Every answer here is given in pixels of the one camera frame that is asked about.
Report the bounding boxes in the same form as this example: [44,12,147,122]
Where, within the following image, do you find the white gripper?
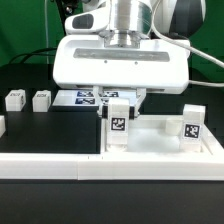
[53,13,189,120]

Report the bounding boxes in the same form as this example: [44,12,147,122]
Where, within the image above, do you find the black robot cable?
[7,0,74,65]

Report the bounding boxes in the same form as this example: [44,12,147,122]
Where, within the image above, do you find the white camera cable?
[150,0,224,88]

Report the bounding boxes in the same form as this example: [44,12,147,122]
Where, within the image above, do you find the white U-shaped obstacle fence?
[0,115,224,181]

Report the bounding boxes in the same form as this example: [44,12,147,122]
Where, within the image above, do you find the white sheet with markers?
[53,89,137,107]

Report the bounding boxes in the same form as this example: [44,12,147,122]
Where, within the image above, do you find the white square table top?
[101,115,224,156]

